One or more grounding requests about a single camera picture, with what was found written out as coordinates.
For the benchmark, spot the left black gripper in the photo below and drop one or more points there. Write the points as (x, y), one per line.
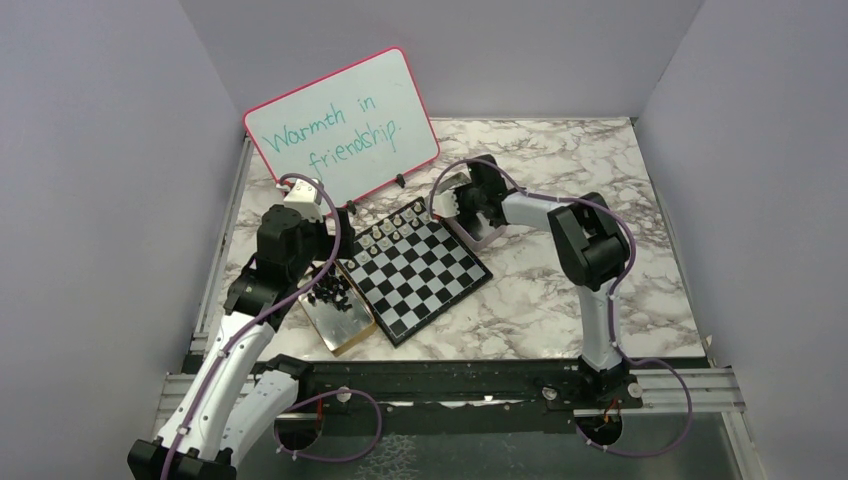
(346, 234)

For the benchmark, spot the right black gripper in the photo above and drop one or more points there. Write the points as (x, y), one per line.
(458, 193)

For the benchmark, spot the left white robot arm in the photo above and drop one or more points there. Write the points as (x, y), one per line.
(205, 436)

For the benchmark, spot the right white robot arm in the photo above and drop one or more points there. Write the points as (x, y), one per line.
(593, 252)

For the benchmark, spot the silver tin with white pieces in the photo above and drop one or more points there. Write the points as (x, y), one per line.
(477, 236)

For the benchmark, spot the pile of black chess pieces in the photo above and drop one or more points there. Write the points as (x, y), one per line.
(332, 290)

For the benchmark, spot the gold tin with black pieces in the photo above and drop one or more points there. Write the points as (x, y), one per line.
(341, 331)

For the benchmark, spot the black white chessboard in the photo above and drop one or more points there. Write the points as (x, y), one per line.
(416, 279)

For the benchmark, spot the pink framed whiteboard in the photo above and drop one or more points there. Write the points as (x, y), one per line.
(355, 130)

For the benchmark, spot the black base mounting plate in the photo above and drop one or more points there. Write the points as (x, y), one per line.
(358, 398)

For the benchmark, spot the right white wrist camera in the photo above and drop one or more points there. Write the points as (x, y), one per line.
(445, 204)

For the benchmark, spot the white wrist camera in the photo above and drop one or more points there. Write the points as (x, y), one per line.
(306, 200)
(445, 204)

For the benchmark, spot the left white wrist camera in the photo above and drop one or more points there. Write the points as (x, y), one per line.
(306, 200)

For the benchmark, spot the aluminium rail frame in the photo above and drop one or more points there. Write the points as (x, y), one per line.
(404, 271)

